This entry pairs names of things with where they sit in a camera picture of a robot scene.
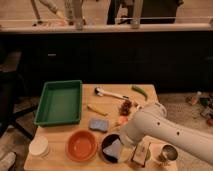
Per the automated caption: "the bunch of dark grapes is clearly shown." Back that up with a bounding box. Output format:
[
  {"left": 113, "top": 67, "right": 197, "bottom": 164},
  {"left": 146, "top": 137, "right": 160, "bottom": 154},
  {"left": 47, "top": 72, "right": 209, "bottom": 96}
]
[{"left": 119, "top": 100, "right": 132, "bottom": 116}]

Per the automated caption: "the white plastic cup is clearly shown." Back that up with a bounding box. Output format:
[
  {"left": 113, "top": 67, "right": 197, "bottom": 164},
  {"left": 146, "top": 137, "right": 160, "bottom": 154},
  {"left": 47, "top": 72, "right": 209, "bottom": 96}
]
[{"left": 29, "top": 136, "right": 50, "bottom": 157}]

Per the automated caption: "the yellow banana piece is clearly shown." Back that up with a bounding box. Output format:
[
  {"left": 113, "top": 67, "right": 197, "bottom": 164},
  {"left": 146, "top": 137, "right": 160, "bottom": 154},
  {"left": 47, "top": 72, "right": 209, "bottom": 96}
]
[{"left": 87, "top": 105, "right": 108, "bottom": 116}]

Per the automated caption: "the blue sponge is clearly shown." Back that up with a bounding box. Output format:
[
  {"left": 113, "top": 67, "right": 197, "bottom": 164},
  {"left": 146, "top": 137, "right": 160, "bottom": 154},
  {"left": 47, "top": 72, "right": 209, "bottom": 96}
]
[{"left": 89, "top": 118, "right": 109, "bottom": 132}]

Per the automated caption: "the wooden table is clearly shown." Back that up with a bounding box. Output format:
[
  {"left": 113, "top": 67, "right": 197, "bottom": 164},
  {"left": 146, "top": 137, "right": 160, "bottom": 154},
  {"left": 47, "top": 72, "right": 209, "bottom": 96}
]
[{"left": 24, "top": 84, "right": 178, "bottom": 171}]

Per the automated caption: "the dark maroon bowl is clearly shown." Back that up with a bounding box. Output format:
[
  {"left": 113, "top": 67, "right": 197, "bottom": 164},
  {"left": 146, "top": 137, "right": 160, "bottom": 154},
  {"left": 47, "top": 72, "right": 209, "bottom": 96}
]
[{"left": 101, "top": 134, "right": 127, "bottom": 163}]

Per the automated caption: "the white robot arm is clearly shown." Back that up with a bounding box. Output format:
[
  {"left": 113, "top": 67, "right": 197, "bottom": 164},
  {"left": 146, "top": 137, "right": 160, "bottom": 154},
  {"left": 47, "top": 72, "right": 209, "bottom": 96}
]
[{"left": 119, "top": 102, "right": 213, "bottom": 165}]

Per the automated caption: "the brown box with label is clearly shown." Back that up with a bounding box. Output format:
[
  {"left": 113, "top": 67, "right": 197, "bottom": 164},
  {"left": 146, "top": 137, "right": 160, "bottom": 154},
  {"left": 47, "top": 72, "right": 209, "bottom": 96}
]
[{"left": 132, "top": 139, "right": 150, "bottom": 167}]

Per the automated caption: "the light blue towel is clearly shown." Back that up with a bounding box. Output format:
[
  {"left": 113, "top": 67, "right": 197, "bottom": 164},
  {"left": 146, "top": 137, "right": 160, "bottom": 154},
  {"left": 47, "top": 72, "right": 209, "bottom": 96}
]
[{"left": 103, "top": 139, "right": 122, "bottom": 159}]

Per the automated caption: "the black chair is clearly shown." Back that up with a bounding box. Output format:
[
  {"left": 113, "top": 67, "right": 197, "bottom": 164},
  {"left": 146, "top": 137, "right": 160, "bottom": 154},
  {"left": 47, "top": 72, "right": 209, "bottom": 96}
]
[{"left": 0, "top": 51, "right": 38, "bottom": 140}]

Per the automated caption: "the orange bowl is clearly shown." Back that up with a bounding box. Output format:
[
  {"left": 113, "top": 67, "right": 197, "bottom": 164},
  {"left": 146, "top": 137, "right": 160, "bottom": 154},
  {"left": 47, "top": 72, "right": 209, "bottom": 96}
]
[{"left": 65, "top": 130, "right": 98, "bottom": 162}]

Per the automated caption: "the metal cup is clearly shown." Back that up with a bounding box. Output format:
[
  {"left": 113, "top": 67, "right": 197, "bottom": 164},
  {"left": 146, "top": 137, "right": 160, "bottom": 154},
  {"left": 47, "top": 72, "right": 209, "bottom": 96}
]
[{"left": 158, "top": 144, "right": 178, "bottom": 165}]

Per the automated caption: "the green chili pepper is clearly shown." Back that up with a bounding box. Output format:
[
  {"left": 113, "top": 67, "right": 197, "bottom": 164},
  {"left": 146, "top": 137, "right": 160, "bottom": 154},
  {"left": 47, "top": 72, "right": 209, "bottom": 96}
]
[{"left": 131, "top": 85, "right": 148, "bottom": 101}]

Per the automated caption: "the orange fruit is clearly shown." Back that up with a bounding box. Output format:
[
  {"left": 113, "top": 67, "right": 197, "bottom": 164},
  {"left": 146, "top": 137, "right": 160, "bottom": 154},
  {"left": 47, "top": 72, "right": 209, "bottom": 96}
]
[{"left": 117, "top": 116, "right": 128, "bottom": 125}]

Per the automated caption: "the green plastic tray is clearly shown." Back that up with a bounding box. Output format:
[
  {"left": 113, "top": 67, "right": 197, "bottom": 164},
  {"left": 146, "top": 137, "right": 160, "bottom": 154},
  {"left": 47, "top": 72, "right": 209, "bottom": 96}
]
[{"left": 34, "top": 80, "right": 82, "bottom": 127}]

